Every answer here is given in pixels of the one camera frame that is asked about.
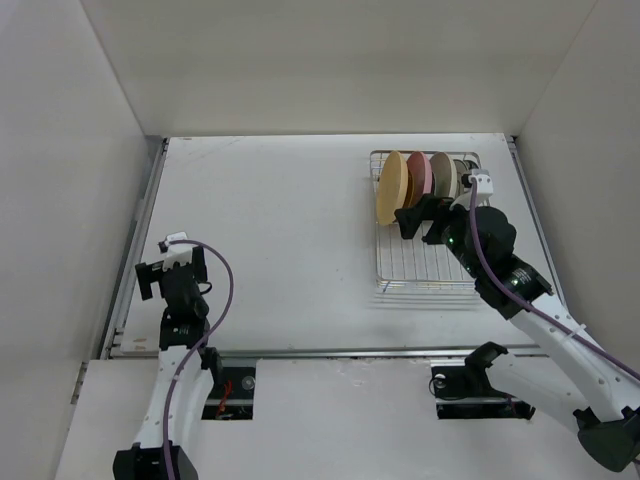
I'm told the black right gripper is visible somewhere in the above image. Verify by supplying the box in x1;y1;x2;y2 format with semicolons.
394;192;484;279

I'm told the cream plastic plate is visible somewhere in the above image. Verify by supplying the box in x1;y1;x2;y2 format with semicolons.
430;152;457;198

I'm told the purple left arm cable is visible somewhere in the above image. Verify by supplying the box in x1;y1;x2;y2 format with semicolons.
160;239;235;480

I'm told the brown yellow small plate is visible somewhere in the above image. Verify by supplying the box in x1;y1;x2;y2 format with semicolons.
403;172;415;208

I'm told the wire dish rack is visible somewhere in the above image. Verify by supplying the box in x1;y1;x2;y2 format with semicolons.
368;149;485;293

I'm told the pink plastic plate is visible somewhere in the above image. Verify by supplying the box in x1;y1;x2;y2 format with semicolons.
406;151;433;206

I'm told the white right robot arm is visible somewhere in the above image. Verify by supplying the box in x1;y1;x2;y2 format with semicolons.
393;193;639;472

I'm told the white plate black rim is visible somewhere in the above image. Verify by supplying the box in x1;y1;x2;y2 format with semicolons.
453;159;470;196

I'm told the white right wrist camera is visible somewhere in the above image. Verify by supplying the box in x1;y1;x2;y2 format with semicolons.
463;169;494;198

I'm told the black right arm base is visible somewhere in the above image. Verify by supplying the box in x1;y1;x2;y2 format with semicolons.
428;365;536;420

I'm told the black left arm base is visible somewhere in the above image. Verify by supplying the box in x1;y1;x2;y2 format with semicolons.
202;364;256;421

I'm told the yellow plastic plate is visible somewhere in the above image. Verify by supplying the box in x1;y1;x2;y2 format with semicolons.
376;151;409;226

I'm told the white plate dark lettered rim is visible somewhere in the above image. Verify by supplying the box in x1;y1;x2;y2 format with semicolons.
462;159;479;174

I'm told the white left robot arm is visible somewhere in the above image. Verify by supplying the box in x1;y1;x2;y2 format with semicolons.
112;238;224;479

